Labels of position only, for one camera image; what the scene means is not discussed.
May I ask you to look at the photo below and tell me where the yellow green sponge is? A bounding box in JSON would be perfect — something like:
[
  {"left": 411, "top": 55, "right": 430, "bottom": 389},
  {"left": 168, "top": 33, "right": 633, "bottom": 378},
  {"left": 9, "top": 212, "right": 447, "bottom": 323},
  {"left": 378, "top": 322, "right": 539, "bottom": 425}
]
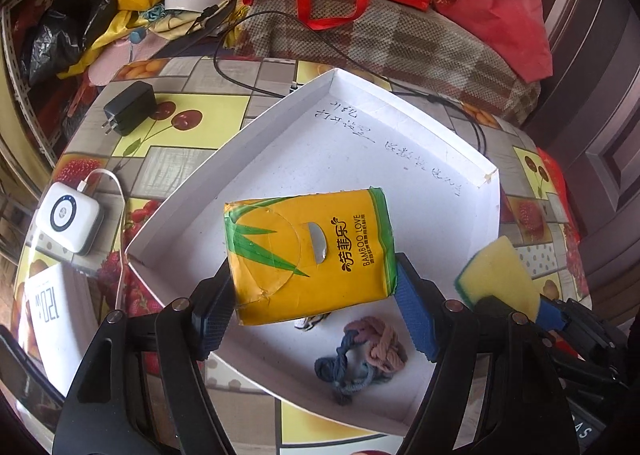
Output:
[{"left": 454, "top": 236, "right": 540, "bottom": 322}]

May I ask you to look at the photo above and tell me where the blue knotted rope toy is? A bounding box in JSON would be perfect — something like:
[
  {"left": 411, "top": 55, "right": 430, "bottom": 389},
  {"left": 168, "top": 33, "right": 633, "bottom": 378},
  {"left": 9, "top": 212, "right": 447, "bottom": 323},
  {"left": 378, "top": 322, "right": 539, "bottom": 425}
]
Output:
[{"left": 314, "top": 316, "right": 408, "bottom": 406}]

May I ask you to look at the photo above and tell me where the yellow tissue pack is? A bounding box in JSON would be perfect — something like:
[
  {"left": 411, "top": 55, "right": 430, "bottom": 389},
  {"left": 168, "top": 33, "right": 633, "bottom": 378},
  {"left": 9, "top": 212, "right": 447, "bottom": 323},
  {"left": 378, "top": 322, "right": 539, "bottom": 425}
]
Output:
[{"left": 224, "top": 188, "right": 397, "bottom": 326}]

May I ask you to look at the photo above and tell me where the black white patterned cloth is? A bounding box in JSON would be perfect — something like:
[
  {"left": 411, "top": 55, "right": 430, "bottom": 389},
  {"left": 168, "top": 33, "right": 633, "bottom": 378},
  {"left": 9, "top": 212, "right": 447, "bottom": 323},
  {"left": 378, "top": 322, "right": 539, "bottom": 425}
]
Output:
[{"left": 294, "top": 313, "right": 330, "bottom": 331}]

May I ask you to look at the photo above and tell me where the white shallow cardboard box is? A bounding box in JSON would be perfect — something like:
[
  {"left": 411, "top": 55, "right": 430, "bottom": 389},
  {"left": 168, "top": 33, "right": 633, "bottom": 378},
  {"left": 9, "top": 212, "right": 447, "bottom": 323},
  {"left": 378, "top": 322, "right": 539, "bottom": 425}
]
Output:
[{"left": 124, "top": 66, "right": 501, "bottom": 438}]

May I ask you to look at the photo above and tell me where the white digital clock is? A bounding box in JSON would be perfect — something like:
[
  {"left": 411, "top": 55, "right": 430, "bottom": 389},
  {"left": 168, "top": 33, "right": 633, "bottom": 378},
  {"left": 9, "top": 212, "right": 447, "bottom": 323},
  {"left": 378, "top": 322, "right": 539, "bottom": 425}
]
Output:
[{"left": 25, "top": 259, "right": 98, "bottom": 397}]

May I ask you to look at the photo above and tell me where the white power bank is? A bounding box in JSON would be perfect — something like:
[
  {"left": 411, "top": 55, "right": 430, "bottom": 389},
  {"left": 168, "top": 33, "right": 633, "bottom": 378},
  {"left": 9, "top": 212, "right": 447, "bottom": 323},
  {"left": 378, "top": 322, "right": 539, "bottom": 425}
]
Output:
[{"left": 35, "top": 182, "right": 104, "bottom": 255}]

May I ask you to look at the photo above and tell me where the fruit pattern tablecloth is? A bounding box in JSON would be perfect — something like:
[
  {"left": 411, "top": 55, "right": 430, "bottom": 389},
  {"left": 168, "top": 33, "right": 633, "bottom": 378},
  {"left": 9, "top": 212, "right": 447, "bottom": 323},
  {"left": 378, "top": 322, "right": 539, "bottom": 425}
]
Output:
[{"left": 11, "top": 58, "right": 591, "bottom": 454}]

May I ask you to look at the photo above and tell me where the dark wooden door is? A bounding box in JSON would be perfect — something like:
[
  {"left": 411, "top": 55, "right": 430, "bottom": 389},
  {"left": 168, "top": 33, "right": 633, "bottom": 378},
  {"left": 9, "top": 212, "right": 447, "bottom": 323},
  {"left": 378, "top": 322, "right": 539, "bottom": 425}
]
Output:
[{"left": 524, "top": 0, "right": 639, "bottom": 324}]

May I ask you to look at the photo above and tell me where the black power adapter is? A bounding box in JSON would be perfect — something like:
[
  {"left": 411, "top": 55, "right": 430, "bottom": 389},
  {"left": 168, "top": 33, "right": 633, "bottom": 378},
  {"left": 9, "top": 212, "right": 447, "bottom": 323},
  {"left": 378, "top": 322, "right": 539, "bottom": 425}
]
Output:
[{"left": 103, "top": 82, "right": 156, "bottom": 137}]

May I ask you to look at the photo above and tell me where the plaid blanket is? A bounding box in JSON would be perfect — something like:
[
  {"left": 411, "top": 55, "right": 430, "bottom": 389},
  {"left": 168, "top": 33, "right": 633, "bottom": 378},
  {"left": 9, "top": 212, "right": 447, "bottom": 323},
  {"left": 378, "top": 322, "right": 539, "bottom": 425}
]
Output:
[{"left": 234, "top": 0, "right": 541, "bottom": 126}]

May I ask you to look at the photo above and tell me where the dull red fabric bag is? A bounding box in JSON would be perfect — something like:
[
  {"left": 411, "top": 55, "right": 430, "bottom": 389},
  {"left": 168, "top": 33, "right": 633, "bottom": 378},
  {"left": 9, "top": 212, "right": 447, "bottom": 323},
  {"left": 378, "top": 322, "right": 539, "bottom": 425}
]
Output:
[{"left": 432, "top": 0, "right": 553, "bottom": 82}]

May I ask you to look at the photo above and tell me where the black plastic bag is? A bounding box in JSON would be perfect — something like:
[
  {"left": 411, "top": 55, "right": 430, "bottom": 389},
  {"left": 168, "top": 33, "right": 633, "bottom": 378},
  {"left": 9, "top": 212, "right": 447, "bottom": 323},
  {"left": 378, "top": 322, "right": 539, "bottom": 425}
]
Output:
[{"left": 21, "top": 0, "right": 117, "bottom": 87}]

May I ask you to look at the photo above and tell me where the metal storage shelf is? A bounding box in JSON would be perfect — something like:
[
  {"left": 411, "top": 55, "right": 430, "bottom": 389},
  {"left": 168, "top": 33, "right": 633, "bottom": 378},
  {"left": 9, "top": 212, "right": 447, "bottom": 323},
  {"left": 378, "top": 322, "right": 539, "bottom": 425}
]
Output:
[{"left": 1, "top": 0, "right": 61, "bottom": 169}]

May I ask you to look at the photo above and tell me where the black cable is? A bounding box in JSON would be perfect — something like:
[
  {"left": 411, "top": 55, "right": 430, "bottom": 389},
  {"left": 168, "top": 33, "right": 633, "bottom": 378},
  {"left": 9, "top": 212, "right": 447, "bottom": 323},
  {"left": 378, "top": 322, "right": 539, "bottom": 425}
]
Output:
[{"left": 188, "top": 0, "right": 488, "bottom": 156}]

